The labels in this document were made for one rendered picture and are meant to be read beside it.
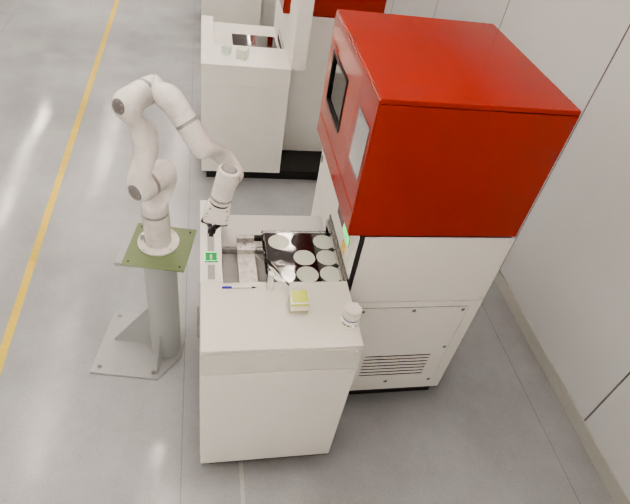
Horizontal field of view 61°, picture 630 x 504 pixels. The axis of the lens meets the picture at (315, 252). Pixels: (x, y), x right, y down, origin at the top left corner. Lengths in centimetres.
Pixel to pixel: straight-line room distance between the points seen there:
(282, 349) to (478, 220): 95
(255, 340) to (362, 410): 120
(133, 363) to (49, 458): 61
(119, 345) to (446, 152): 212
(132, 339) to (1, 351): 68
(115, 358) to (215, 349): 127
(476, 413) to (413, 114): 196
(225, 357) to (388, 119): 103
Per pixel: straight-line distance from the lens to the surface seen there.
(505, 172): 215
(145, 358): 318
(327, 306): 219
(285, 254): 246
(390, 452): 300
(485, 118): 197
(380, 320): 256
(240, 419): 242
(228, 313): 211
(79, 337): 335
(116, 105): 209
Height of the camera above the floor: 258
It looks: 42 degrees down
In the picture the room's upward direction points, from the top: 11 degrees clockwise
